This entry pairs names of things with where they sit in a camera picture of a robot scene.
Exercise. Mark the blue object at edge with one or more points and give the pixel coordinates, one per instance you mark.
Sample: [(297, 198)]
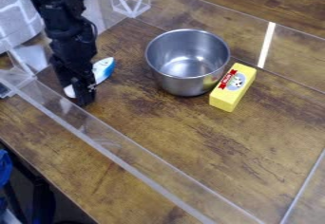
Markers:
[(6, 171)]

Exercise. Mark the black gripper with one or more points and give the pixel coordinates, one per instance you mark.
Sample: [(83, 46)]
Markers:
[(73, 43)]

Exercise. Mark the clear acrylic barrier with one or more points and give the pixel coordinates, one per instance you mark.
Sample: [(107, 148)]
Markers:
[(146, 158)]

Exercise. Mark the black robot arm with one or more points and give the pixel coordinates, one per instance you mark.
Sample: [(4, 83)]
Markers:
[(57, 11)]

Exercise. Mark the white and blue toy fish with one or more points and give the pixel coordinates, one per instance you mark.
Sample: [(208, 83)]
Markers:
[(102, 70)]

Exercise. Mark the yellow butter block toy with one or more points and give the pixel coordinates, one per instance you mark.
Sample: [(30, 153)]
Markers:
[(232, 87)]

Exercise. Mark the silver metal pot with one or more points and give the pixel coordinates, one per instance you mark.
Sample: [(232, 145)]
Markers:
[(188, 59)]

